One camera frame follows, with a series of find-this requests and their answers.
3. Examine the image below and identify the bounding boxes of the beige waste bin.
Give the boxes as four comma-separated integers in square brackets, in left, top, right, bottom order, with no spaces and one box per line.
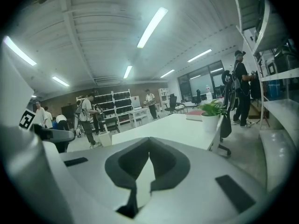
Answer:
[98,131,113,147]

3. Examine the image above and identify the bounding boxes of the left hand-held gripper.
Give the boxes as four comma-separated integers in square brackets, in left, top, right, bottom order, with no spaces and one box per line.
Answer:
[0,43,75,153]

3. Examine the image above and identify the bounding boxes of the dark-framed glass partition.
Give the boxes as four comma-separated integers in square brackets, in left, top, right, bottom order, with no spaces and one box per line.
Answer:
[177,60,225,104]

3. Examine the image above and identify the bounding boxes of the white countertop appliance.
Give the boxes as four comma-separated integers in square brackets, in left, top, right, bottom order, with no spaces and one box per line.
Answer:
[266,59,278,76]

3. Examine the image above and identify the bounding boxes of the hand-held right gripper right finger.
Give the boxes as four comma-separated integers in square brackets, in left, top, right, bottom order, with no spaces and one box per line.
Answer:
[140,137,267,220]

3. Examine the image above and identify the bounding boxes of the black high-back office chair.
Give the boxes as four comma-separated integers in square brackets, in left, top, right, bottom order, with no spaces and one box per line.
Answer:
[218,70,235,159]

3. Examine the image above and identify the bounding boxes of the white shelving with black cases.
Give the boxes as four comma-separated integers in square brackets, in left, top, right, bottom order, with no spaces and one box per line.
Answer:
[76,90,131,128]

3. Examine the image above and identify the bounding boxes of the small white side table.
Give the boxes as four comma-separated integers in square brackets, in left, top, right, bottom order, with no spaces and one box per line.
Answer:
[128,107,150,128]

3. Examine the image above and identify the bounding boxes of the green plant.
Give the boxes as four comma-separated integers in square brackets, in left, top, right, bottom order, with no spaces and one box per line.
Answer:
[197,99,227,133]

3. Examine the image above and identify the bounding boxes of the white cubby bookcase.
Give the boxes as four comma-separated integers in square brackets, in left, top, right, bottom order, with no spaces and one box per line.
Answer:
[158,87,170,107]

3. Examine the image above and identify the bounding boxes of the white all-in-one monitor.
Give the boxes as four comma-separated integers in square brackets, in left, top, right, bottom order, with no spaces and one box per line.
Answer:
[130,96,142,109]

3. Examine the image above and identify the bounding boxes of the white water dispenser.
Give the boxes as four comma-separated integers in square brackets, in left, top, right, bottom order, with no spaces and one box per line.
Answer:
[205,84,214,100]

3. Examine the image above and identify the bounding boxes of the ceiling strip light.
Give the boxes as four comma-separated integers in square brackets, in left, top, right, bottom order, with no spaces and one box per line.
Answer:
[3,35,37,67]
[137,7,169,49]
[123,65,133,79]
[160,69,175,78]
[187,49,213,63]
[51,76,70,87]

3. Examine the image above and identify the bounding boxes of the white square table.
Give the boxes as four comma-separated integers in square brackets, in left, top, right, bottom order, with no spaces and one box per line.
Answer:
[112,113,225,151]

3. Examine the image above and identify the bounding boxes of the dark green countertop appliance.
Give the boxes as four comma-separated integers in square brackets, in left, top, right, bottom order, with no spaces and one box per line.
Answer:
[274,45,299,74]

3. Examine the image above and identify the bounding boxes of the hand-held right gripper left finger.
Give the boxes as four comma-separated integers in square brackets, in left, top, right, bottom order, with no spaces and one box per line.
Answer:
[60,137,150,221]

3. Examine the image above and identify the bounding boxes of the thick red book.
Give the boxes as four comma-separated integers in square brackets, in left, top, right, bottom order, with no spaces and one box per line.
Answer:
[185,110,206,122]

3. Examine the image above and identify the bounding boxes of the brown wooden platform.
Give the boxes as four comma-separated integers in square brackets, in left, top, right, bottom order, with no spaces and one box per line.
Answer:
[248,100,264,119]

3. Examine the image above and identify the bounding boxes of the white metal shelving rack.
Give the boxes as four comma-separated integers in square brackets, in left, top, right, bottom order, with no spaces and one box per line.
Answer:
[230,0,299,191]

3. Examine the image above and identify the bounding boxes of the black backpack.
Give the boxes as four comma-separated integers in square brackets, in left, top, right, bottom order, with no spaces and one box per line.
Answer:
[249,70,262,100]

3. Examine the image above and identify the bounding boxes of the blue water container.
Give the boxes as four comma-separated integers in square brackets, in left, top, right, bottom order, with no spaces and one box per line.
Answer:
[267,79,281,100]

